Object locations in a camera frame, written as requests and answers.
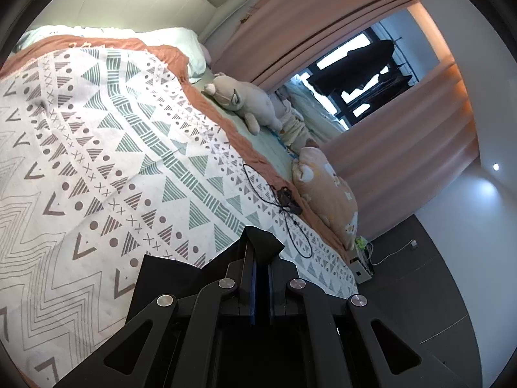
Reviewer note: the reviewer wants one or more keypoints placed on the pink curtain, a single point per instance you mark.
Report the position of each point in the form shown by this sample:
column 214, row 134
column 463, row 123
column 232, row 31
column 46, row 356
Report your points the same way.
column 404, row 149
column 303, row 20

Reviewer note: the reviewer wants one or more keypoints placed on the pink printed pillow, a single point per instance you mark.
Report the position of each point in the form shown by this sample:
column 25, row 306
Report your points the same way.
column 327, row 194

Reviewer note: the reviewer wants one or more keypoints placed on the white pillow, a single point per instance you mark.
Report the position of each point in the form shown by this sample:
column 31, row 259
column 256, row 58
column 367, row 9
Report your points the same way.
column 177, row 48

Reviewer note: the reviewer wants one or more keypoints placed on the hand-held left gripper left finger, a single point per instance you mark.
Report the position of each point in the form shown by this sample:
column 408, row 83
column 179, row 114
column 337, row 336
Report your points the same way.
column 253, row 291

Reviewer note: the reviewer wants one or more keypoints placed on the patterned blanket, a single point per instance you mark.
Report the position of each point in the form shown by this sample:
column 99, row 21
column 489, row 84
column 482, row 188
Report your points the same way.
column 101, row 169

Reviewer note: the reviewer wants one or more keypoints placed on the beige frilled cloth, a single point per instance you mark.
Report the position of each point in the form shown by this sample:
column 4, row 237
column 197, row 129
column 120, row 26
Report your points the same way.
column 295, row 129

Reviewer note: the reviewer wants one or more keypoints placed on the white nightstand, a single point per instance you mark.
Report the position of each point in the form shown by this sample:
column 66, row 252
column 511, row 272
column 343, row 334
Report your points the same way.
column 359, row 268

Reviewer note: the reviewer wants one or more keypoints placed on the beige plush toy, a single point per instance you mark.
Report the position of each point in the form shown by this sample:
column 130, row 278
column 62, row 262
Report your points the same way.
column 250, row 101

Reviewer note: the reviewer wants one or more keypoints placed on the hanging black jacket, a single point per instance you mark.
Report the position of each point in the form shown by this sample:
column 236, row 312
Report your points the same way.
column 355, row 64

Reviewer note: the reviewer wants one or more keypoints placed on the black shirt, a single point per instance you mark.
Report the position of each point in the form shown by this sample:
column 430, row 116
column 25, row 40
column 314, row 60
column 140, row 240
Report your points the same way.
column 161, row 279

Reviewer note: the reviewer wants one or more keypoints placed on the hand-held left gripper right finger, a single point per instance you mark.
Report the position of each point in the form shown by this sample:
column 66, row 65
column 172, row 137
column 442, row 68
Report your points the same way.
column 271, row 291

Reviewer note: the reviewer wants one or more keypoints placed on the green item on nightstand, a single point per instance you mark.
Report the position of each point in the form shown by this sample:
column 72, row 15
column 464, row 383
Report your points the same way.
column 359, row 244

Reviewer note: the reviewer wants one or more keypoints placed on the dark framed window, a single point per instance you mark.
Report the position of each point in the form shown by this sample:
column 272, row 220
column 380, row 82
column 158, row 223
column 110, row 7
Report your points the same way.
column 351, row 109

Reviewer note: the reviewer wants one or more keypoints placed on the light quilt on windowsill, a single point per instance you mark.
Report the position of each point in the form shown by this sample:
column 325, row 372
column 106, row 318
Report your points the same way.
column 319, row 109

